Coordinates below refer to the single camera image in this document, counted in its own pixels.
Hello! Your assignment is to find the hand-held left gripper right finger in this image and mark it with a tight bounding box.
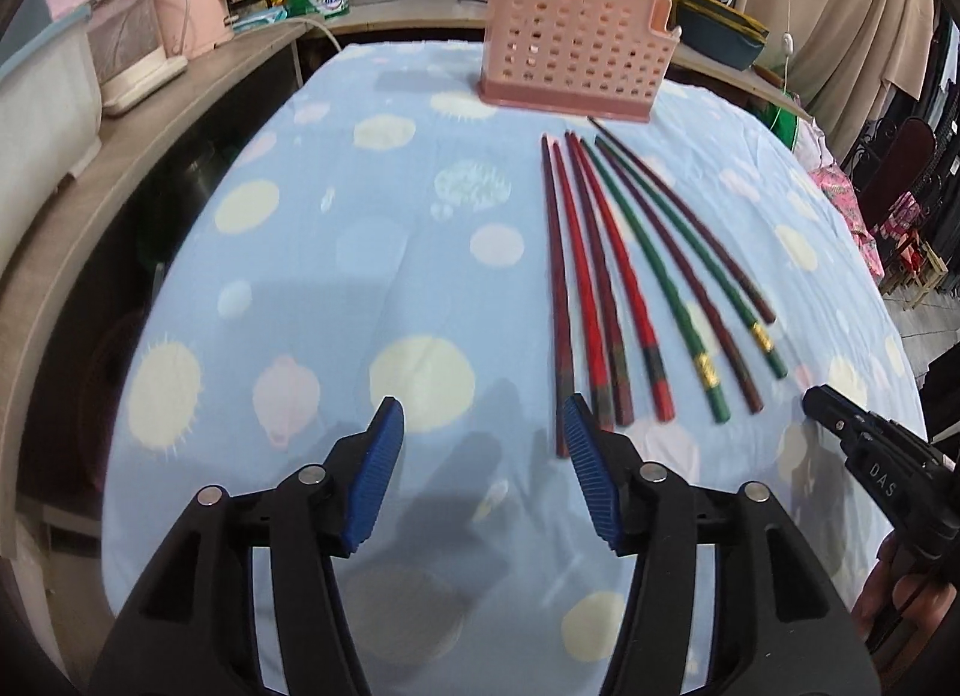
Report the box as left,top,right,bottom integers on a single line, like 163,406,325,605
562,396,882,696

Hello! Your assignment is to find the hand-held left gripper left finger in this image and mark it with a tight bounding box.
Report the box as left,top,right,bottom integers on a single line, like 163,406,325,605
90,396,404,696

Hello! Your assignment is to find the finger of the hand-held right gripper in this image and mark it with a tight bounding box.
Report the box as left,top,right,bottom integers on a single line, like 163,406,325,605
802,385,931,517

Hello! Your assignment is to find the red chopstick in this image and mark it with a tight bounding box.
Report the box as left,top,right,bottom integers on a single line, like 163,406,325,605
553,141,612,431
574,135,676,421

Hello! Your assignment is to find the dark maroon chopstick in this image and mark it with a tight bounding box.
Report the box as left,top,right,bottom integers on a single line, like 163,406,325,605
600,130,777,326
596,135,764,416

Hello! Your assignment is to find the pink perforated plastic basket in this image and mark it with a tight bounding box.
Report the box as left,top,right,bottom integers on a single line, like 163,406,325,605
477,0,682,124

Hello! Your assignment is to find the person's right hand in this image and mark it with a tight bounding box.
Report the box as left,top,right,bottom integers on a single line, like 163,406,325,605
853,535,927,652

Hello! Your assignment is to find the blue spotted tablecloth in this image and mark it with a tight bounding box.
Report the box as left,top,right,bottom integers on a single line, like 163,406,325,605
101,40,927,696

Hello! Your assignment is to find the pink flowered cloth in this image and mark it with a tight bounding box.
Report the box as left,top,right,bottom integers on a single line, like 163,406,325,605
793,117,887,281

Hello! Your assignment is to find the dark chair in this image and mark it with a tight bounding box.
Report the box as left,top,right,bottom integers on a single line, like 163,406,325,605
853,117,937,218

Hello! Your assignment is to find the green cloth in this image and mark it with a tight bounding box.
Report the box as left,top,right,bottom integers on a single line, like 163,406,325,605
771,92,805,151

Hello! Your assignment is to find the stack of teal dishes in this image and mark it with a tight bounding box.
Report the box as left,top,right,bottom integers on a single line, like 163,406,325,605
673,0,771,72

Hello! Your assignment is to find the white countertop appliance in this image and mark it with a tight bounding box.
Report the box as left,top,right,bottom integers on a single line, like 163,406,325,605
86,0,188,116

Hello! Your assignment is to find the white bin blue rim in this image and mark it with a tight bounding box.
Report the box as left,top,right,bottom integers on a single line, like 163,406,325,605
0,2,104,181

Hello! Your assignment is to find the white cord with switch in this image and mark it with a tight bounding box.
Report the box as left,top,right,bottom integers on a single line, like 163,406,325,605
772,0,797,113

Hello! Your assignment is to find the white power cord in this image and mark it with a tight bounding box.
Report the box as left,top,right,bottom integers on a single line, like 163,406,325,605
289,16,347,53

